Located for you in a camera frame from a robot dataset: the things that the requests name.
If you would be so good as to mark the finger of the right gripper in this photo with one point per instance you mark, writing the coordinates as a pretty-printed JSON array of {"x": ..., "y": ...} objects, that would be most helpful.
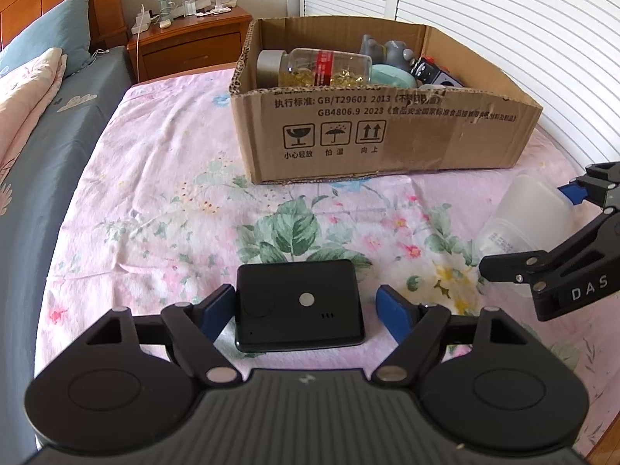
[
  {"x": 575, "y": 192},
  {"x": 522, "y": 266}
]

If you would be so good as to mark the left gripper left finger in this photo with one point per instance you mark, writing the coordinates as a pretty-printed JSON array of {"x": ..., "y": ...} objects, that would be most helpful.
[{"x": 192, "y": 330}]

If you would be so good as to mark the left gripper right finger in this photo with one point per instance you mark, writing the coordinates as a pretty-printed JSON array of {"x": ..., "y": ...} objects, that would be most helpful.
[{"x": 418, "y": 331}]

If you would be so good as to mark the translucent plastic container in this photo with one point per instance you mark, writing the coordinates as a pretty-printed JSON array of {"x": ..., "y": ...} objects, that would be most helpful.
[{"x": 533, "y": 215}]

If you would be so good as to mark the black rectangular case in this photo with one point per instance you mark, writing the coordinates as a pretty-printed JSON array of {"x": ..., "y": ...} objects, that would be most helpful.
[{"x": 297, "y": 306}]

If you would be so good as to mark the black cube with red knobs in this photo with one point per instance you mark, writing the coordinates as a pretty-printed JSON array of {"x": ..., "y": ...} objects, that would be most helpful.
[{"x": 427, "y": 72}]

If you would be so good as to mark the teal egg-shaped object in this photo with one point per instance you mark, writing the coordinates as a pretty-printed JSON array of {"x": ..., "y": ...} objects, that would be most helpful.
[{"x": 388, "y": 75}]

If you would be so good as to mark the grey plush toy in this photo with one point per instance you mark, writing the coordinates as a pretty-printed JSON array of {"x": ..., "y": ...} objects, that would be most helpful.
[{"x": 394, "y": 52}]

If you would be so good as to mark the fish oil capsule bottle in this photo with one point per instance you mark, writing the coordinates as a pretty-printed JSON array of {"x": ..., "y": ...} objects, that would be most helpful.
[{"x": 309, "y": 67}]

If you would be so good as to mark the clear plastic jar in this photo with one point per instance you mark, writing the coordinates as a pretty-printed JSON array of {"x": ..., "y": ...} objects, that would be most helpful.
[{"x": 435, "y": 88}]

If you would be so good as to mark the pink floral table cloth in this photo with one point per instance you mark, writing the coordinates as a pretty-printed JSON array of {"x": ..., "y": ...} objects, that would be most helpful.
[{"x": 163, "y": 212}]

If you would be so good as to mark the white louvered closet door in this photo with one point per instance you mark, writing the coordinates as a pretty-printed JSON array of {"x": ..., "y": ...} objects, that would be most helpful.
[{"x": 563, "y": 53}]

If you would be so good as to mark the blue bed sheet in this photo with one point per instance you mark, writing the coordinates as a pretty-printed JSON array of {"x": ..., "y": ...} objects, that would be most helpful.
[{"x": 34, "y": 200}]

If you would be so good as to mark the brown cardboard box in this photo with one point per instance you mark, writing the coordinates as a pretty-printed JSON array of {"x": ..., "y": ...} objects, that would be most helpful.
[{"x": 303, "y": 134}]

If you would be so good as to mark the wooden nightstand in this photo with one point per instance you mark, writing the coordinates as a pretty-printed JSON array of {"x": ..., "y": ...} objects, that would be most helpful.
[{"x": 189, "y": 43}]

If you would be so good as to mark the pink folded quilt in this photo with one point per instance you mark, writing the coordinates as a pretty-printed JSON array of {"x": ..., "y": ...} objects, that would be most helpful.
[{"x": 25, "y": 94}]

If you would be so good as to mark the white power strip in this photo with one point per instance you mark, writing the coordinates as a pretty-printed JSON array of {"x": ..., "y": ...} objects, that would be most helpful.
[{"x": 142, "y": 22}]

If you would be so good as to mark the clear spray bottle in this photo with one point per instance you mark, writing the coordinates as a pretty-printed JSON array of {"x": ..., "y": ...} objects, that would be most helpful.
[{"x": 189, "y": 7}]

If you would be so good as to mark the blue pillow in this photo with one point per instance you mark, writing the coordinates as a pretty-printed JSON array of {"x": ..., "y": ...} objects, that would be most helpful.
[{"x": 67, "y": 26}]

